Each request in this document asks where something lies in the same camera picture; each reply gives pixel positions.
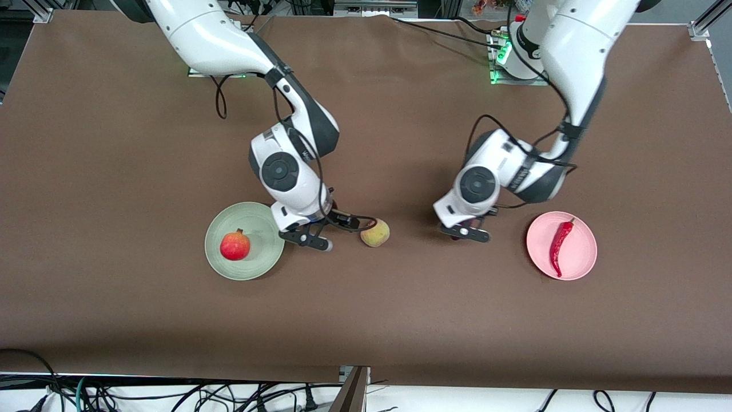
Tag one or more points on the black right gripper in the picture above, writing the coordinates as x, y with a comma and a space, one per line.
336, 217

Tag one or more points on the aluminium frame rail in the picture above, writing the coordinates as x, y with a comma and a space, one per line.
372, 10

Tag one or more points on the pink plate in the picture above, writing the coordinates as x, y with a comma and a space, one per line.
577, 252

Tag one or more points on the brown table cover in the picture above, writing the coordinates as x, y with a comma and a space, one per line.
366, 315

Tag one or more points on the aluminium corner bracket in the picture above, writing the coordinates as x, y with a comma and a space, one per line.
700, 28
44, 15

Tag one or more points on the orange background object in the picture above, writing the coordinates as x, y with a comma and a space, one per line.
479, 7

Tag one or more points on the pale green plate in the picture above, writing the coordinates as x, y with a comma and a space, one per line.
229, 217

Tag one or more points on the red chili pepper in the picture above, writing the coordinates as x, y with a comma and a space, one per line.
557, 246

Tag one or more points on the red pomegranate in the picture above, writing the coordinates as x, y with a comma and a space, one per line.
234, 246

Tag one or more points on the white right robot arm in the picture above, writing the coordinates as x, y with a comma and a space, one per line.
211, 40

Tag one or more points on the black power plug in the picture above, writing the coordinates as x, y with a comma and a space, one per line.
310, 400

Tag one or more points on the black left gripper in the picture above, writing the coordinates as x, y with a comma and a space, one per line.
455, 237

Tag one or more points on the yellow pink peach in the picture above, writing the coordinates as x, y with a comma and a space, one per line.
377, 234

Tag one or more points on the metal left arm base mount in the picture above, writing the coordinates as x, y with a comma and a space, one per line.
500, 77

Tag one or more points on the aluminium profile post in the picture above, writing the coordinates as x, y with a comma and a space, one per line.
351, 395

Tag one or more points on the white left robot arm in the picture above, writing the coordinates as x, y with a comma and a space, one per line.
577, 46

